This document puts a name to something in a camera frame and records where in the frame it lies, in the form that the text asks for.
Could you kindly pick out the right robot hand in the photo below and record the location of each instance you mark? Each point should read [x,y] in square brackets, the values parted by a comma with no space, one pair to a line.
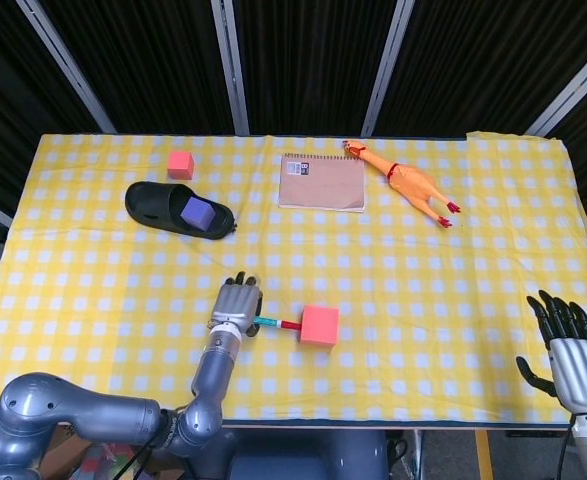
[575,372]

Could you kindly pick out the purple block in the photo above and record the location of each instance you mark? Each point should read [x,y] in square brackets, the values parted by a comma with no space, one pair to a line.
[197,213]

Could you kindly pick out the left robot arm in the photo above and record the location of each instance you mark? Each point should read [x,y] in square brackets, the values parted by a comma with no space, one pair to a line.
[123,405]

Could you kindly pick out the yellow rubber chicken toy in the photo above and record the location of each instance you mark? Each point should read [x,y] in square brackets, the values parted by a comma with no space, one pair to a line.
[403,177]

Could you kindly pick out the large pink foam cube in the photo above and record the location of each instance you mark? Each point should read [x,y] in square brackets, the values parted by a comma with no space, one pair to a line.
[319,325]

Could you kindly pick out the black rubber slipper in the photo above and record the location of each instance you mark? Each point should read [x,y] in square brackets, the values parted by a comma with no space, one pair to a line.
[173,207]

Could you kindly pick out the cardboard box with foam tiles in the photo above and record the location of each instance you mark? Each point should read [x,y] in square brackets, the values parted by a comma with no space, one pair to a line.
[88,457]

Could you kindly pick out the yellow checkered tablecloth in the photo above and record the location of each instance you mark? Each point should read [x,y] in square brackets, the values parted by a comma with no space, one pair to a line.
[323,270]

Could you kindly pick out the brown spiral notebook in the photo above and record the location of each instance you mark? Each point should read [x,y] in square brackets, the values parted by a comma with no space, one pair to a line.
[322,182]

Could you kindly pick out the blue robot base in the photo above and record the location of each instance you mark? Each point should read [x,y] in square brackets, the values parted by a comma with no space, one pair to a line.
[313,455]

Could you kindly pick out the small pink foam cube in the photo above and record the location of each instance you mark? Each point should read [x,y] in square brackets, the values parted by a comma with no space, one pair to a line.
[180,165]

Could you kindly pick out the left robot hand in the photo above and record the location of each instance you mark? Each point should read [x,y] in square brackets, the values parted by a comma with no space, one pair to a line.
[235,305]

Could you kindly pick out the green and red marker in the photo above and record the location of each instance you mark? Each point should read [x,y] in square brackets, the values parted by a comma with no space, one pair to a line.
[279,323]

